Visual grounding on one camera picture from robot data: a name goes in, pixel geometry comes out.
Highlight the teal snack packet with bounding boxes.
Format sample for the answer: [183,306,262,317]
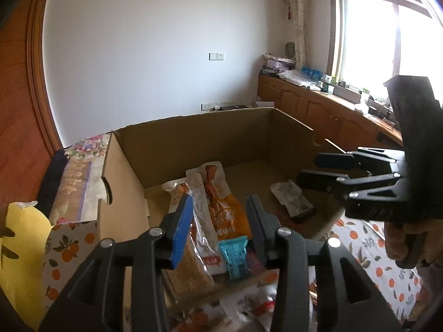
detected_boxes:
[218,235,252,281]

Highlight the wooden framed window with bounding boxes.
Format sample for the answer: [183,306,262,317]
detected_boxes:
[327,0,443,102]

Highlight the long wooden cabinet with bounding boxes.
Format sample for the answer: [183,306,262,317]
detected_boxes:
[258,72,406,153]

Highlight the yellow plush toy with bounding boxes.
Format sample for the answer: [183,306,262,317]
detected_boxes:
[0,201,53,331]

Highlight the floral blanket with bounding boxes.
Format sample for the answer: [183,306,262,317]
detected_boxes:
[48,133,112,222]

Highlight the white wall socket strip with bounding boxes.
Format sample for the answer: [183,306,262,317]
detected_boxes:
[201,101,236,111]

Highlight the orange snack packet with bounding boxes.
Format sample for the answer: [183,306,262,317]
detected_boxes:
[186,161,253,241]

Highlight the orange fruit print tablecloth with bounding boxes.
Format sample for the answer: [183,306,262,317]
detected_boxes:
[42,214,431,332]

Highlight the wooden slatted wardrobe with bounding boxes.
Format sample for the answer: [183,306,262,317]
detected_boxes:
[0,0,65,161]

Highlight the white plastic bag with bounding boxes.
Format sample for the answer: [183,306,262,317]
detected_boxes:
[278,69,322,89]

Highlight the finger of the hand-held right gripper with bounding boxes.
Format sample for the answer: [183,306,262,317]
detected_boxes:
[313,147,406,174]
[296,169,409,221]

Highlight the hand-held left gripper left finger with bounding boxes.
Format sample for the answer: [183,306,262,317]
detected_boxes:
[38,194,194,332]

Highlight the white pouch with red print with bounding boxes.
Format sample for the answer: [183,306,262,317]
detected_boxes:
[191,172,228,276]

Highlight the clear packet of brown snack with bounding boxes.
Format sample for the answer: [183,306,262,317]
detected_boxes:
[162,183,226,303]

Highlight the person's right hand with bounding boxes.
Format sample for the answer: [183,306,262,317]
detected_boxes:
[383,212,443,267]

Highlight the silver snack packet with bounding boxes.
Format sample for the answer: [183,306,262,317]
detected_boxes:
[270,179,316,224]

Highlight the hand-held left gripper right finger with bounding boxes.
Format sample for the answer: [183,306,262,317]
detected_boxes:
[246,194,404,332]

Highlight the patterned curtain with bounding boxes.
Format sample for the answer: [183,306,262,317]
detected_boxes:
[277,0,309,74]

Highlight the dark blue cloth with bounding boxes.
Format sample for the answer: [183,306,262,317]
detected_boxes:
[35,149,70,212]

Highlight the stack of small boxes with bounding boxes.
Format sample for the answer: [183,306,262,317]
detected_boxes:
[261,53,297,76]

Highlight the brown cardboard box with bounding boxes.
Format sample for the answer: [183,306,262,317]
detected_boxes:
[99,107,350,305]

